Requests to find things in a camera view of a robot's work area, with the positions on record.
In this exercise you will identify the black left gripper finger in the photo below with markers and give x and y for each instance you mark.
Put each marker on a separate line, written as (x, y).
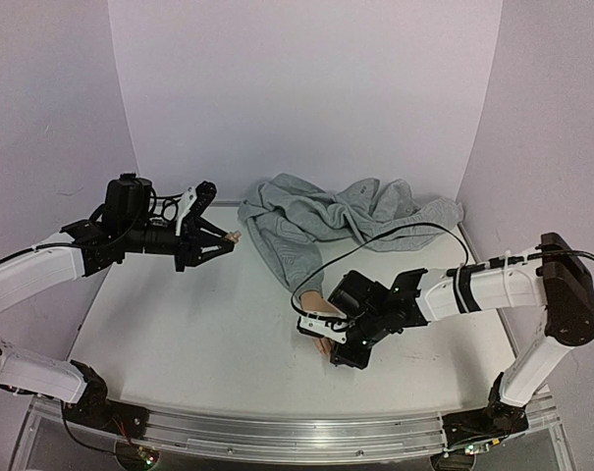
(205, 254)
(207, 231)

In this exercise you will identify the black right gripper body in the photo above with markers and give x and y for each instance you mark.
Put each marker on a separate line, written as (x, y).
(344, 348)

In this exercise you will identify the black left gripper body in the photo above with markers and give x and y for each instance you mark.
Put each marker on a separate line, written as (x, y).
(188, 243)

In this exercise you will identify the nail polish bottle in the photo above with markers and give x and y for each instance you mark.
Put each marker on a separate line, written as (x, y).
(234, 236)

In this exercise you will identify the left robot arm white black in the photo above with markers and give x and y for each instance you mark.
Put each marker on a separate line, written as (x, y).
(132, 219)

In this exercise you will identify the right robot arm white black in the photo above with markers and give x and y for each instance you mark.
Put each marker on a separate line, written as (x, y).
(551, 276)

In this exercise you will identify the mannequin hand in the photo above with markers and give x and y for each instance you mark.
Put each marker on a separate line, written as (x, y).
(313, 301)

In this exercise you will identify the grey sweatshirt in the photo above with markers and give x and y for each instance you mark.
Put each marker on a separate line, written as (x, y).
(288, 217)

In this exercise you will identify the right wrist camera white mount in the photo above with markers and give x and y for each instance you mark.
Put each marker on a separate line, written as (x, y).
(323, 326)

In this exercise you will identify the aluminium front rail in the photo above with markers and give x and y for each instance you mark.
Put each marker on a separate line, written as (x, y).
(283, 440)

